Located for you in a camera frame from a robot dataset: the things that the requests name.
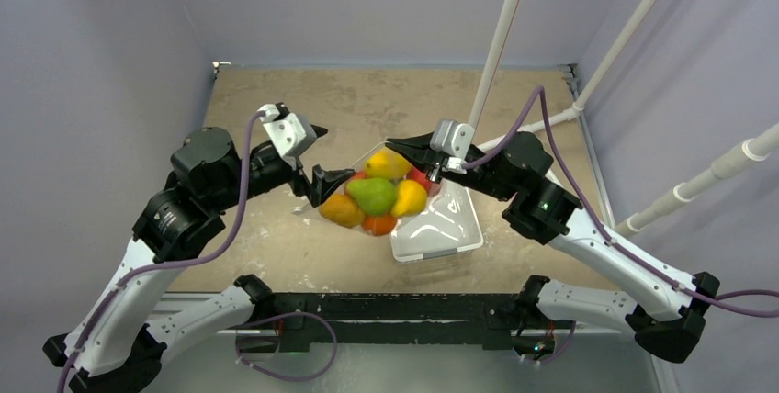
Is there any red apple toy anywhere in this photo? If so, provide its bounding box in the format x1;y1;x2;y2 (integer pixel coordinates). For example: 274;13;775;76
406;167;434;194

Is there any orange-yellow potato toy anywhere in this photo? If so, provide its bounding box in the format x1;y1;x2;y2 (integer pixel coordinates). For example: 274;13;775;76
318;194;367;229

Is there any yellow mango toy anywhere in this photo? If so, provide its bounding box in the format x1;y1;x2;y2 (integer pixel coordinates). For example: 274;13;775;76
363;150;412;180

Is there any yellow pear toy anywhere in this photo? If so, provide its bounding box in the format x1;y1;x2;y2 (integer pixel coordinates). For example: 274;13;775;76
389;179;428;218

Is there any clear zip top bag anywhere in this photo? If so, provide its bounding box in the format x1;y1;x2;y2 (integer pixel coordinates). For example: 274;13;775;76
293;143;442;237

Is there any orange toy fruit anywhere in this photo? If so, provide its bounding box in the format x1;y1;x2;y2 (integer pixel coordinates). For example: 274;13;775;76
361;214;398;237

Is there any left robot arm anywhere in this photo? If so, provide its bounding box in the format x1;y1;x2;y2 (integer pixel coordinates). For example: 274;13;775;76
43;127;353;392

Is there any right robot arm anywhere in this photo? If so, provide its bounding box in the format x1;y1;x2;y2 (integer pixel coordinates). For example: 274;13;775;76
386;132;719;364

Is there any white plastic basket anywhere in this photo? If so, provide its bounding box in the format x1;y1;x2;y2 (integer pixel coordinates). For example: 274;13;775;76
389;180;484;263

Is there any white jointed pipe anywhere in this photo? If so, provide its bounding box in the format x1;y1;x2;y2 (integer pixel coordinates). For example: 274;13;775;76
615;123;778;237

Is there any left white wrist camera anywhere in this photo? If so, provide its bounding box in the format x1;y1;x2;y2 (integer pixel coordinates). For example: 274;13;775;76
259;103;318;166

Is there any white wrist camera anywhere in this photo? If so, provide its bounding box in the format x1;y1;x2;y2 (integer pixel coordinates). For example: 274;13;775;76
259;103;318;166
429;119;475;174

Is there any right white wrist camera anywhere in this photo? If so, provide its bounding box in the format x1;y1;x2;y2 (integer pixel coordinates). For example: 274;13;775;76
429;119;475;174

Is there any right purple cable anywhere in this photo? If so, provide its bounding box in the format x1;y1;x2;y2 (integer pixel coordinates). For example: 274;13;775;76
462;85;779;320

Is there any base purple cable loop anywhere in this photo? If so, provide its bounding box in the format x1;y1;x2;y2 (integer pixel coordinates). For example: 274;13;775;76
234;309;340;384

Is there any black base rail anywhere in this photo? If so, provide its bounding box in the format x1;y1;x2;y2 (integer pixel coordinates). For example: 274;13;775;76
237;292;573;354

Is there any white pipe frame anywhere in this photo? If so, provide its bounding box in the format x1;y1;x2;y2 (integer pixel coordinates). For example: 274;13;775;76
473;0;659;121

